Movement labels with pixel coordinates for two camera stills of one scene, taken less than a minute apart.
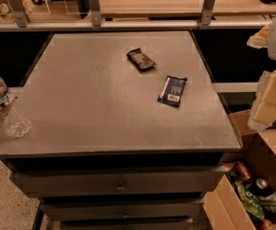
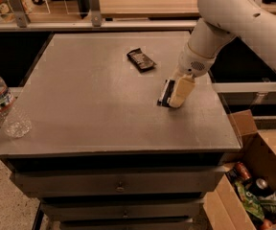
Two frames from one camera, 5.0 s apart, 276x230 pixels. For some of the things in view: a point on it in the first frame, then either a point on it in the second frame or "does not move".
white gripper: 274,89 to 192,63
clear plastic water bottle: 1,103 does not move
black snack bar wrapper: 140,59 does not move
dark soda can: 261,187 does not move
